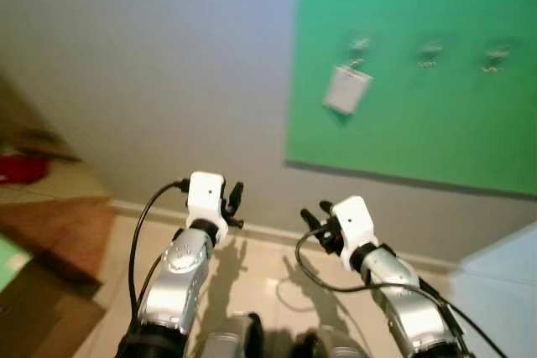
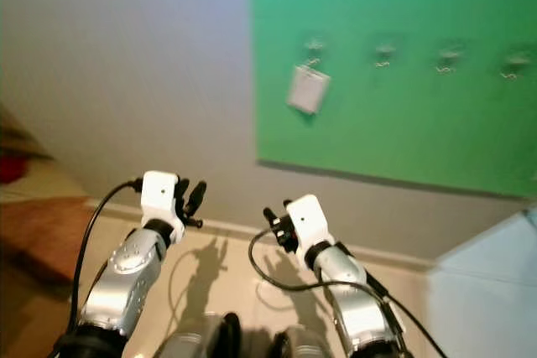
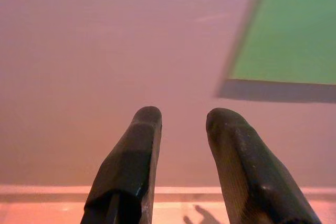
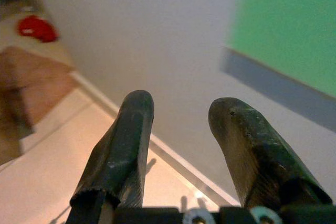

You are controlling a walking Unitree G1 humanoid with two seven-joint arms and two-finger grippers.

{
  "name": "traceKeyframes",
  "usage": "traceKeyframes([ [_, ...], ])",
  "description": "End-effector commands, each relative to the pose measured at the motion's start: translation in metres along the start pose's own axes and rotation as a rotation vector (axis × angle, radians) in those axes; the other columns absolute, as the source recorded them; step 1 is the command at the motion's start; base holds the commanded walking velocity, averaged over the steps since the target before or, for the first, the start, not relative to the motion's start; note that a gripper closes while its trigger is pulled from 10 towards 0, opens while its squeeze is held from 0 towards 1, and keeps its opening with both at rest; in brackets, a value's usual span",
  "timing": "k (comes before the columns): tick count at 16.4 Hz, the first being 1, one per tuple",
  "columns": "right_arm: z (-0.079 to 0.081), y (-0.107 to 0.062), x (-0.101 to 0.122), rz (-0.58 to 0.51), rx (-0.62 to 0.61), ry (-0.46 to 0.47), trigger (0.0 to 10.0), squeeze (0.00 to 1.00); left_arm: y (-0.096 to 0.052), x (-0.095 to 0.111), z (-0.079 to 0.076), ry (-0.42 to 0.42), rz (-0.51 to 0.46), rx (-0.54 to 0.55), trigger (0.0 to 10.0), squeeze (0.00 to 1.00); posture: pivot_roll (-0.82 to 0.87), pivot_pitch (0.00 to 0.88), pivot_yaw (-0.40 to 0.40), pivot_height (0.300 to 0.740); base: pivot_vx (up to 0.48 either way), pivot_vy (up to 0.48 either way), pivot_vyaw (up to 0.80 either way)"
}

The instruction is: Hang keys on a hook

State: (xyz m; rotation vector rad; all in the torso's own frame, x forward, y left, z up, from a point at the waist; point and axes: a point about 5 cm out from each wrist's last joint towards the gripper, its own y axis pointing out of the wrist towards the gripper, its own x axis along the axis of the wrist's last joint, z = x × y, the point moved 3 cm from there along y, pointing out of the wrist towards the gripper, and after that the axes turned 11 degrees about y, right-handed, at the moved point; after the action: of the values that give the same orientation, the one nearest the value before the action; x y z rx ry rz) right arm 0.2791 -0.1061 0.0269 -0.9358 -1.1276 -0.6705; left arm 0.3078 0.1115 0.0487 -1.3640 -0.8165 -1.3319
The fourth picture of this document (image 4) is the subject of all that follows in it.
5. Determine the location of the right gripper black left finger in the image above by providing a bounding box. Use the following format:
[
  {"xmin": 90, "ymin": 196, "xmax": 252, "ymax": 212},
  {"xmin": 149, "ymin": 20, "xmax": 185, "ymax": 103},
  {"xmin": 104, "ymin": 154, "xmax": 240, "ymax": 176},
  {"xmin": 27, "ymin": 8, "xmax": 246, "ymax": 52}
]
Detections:
[{"xmin": 69, "ymin": 89, "xmax": 155, "ymax": 209}]

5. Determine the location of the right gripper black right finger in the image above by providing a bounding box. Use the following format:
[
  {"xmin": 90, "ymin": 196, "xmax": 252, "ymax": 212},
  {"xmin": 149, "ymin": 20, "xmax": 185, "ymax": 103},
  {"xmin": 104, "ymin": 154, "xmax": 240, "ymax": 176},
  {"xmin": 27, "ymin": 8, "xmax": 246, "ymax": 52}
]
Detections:
[{"xmin": 208, "ymin": 97, "xmax": 333, "ymax": 209}]

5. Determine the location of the brown wooden furniture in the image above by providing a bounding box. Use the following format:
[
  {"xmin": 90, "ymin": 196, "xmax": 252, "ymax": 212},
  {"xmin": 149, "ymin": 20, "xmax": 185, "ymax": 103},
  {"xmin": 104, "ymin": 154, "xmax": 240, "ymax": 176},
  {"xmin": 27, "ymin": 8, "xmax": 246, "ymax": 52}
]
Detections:
[{"xmin": 0, "ymin": 45, "xmax": 77, "ymax": 166}]

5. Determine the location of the red object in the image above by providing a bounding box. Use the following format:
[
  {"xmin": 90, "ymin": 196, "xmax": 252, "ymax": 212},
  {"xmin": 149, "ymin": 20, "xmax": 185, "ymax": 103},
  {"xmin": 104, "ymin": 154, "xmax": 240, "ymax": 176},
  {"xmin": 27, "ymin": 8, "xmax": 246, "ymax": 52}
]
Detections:
[{"xmin": 17, "ymin": 15, "xmax": 60, "ymax": 44}]

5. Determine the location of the green wall board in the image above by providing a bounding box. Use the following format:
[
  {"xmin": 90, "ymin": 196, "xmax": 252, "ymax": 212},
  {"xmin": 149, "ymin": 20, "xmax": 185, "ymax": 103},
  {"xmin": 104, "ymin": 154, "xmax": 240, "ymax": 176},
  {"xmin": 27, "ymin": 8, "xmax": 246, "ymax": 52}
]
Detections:
[{"xmin": 225, "ymin": 0, "xmax": 336, "ymax": 99}]

